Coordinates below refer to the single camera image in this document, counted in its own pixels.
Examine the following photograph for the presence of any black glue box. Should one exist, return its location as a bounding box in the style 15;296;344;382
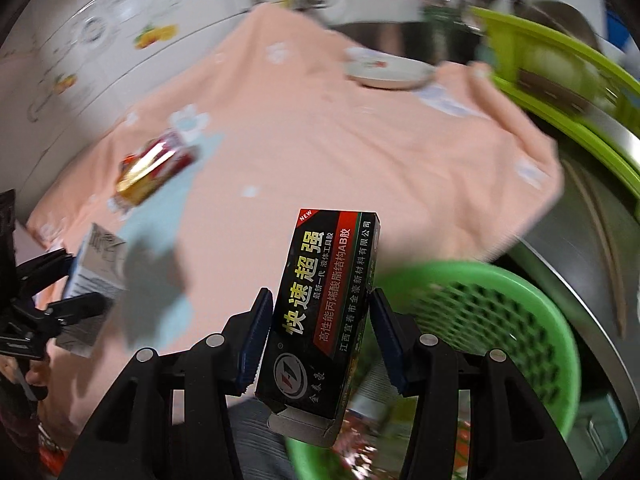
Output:
254;208;383;447

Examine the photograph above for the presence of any amber plastic bottle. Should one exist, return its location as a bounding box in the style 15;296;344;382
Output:
115;142;176;208

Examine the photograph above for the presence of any peach floral blanket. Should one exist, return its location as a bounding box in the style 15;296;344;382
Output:
25;2;563;456

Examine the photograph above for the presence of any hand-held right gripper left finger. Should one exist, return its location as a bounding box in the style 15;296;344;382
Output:
60;287;275;480

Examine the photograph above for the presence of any green plastic basket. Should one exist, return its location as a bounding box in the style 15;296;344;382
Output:
285;260;583;480

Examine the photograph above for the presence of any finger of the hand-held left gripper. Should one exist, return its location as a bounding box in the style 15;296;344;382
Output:
17;247;76;286
32;291;108;328

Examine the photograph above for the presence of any lime green dish rack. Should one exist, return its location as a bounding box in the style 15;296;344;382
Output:
467;5;640;196

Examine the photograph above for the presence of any stainless steel sink counter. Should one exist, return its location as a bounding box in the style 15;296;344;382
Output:
500;110;640;461

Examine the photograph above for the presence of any person's left hand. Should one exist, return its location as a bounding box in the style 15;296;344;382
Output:
0;352;68;453

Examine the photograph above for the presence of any steel bowl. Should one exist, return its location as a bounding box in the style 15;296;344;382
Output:
515;0;601;51

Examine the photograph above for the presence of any cleaver with wooden handle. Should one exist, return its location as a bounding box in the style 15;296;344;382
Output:
517;67;591;111

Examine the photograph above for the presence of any white blue milk carton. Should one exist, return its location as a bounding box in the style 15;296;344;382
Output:
55;222;128;358

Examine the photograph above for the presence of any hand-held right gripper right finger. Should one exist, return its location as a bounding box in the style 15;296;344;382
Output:
369;287;583;480

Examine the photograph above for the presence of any red plastic item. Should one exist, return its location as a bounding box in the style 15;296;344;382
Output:
37;440;71;480

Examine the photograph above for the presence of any white ceramic dish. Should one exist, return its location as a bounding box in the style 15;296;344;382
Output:
345;46;437;91

